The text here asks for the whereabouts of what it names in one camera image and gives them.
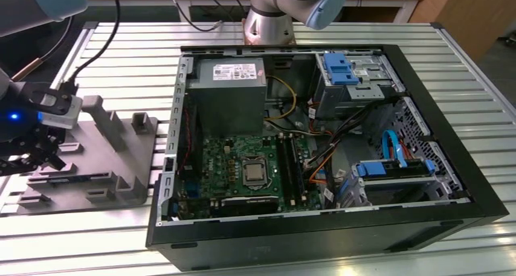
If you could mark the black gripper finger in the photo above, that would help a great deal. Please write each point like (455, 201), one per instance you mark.
(48, 149)
(16, 167)

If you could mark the grey metal drive cage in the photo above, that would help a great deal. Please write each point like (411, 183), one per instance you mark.
(363, 91)

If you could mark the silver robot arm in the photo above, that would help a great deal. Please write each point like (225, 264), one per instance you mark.
(268, 25)

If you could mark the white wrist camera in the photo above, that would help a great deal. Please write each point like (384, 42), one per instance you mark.
(60, 119)

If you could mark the green motherboard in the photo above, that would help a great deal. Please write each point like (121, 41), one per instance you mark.
(217, 167)

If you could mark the silver CPU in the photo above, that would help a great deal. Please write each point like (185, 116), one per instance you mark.
(255, 172)

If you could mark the blue plastic strip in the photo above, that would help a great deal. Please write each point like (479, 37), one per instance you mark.
(343, 191)

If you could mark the metal disk bay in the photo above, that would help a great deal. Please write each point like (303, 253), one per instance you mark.
(403, 182)

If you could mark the black PC case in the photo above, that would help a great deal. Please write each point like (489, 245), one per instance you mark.
(281, 242)

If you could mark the grey parts rack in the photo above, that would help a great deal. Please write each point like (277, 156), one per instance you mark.
(100, 167)

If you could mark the hard disk in blue carrier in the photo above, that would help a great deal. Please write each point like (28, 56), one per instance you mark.
(371, 168)

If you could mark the blue plastic drive latch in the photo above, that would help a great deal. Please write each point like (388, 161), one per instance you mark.
(336, 67)

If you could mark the wooden cabinet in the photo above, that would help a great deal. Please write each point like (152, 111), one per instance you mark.
(475, 16)

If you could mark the grey power supply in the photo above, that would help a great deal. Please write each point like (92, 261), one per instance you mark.
(225, 107)

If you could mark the black graphics card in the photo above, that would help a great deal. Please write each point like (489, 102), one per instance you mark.
(245, 205)

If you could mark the RAM slot with white clips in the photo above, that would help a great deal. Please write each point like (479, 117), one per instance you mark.
(285, 167)
(291, 135)

